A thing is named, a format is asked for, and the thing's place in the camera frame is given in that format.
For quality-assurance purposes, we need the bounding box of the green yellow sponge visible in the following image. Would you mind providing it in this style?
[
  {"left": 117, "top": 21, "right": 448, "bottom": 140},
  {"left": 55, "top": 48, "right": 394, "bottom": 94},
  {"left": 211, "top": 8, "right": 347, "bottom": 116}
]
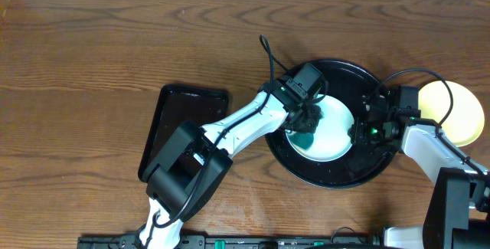
[{"left": 289, "top": 133, "right": 314, "bottom": 150}]

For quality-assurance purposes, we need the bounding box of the light blue plate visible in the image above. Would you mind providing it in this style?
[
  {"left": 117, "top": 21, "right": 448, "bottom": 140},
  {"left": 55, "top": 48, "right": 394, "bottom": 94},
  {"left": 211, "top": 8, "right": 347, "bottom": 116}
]
[{"left": 286, "top": 96, "right": 354, "bottom": 162}]

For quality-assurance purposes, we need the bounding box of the yellow plate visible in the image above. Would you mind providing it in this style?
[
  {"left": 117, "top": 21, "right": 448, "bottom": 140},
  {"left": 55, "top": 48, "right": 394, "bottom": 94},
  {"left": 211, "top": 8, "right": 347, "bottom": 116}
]
[{"left": 418, "top": 80, "right": 485, "bottom": 147}]

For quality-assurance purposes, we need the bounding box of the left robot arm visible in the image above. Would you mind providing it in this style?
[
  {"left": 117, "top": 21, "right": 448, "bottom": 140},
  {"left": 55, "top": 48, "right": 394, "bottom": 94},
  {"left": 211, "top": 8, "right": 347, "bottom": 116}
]
[{"left": 139, "top": 80, "right": 328, "bottom": 248}]

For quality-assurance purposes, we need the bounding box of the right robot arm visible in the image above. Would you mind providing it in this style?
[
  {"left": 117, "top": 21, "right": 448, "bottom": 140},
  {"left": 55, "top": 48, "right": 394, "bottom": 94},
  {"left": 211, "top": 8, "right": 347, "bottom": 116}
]
[{"left": 348, "top": 106, "right": 489, "bottom": 248}]

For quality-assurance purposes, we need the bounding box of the black round tray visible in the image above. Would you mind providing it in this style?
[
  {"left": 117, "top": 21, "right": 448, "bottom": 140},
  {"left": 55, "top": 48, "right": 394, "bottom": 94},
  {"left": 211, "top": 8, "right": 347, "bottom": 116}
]
[{"left": 265, "top": 59, "right": 396, "bottom": 188}]

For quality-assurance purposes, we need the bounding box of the black rectangular tray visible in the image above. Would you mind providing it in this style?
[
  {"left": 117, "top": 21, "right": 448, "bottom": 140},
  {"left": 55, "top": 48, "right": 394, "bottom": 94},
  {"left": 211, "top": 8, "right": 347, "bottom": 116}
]
[{"left": 138, "top": 84, "right": 230, "bottom": 180}]

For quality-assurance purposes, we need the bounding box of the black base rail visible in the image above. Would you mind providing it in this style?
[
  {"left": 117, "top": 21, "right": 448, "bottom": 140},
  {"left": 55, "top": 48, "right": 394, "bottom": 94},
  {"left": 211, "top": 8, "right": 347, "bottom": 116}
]
[{"left": 77, "top": 234, "right": 382, "bottom": 249}]

